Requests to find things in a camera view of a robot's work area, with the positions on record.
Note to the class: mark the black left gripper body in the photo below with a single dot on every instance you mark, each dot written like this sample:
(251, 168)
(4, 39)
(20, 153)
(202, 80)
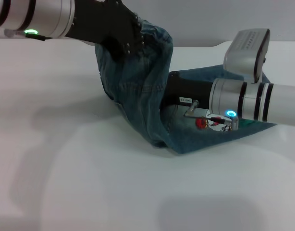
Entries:
(106, 21)

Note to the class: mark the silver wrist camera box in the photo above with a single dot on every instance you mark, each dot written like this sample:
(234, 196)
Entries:
(248, 53)

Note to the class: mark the blue denim shorts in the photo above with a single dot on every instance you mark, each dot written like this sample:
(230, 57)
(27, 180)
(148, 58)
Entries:
(142, 96)

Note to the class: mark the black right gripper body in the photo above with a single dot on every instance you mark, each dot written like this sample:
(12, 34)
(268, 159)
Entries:
(186, 91)

